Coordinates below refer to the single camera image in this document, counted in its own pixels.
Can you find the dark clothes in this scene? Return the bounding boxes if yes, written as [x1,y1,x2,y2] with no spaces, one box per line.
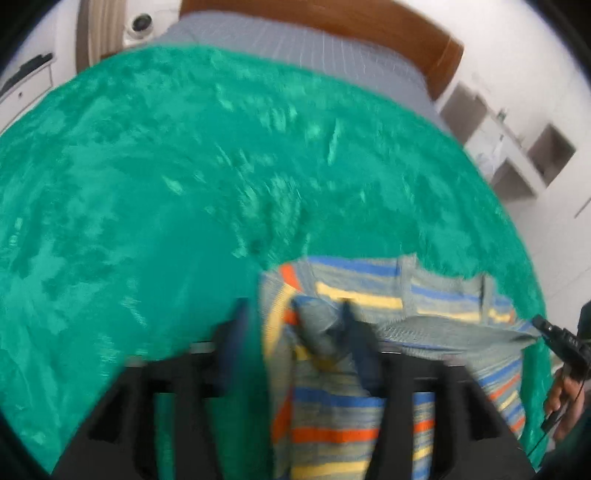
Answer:
[0,53,54,97]

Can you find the white window cabinet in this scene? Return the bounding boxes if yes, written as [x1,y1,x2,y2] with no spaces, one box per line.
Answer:
[0,53,58,134]

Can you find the green velvet blanket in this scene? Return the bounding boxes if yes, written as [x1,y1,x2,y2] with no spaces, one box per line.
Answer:
[0,42,555,476]

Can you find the small white fan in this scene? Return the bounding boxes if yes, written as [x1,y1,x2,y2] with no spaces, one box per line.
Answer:
[124,13,155,42]

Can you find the beige curtain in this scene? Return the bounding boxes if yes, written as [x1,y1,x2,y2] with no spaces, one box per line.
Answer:
[76,0,127,72]

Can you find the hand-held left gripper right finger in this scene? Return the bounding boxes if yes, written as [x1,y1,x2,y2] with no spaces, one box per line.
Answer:
[339,300,536,480]

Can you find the wooden headboard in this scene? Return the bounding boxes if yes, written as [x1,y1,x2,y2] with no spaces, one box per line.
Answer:
[179,0,465,100]

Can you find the white desk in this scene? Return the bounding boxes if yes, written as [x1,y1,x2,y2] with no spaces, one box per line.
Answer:
[438,80,578,201]

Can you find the grey striped bed sheet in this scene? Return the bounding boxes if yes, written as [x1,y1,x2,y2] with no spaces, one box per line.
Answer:
[157,11,451,134]

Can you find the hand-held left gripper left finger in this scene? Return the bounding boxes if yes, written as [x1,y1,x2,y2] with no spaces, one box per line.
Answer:
[53,298,252,480]

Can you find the person's right hand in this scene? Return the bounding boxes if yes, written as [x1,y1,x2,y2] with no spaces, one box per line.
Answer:
[544,367,588,441]

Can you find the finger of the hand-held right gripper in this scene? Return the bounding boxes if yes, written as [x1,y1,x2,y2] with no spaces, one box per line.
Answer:
[531,315,578,365]

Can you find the striped knit sweater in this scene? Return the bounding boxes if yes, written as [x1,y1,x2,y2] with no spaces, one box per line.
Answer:
[259,253,541,480]

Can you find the white wardrobe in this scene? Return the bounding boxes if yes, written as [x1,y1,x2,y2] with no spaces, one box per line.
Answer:
[503,60,591,319]

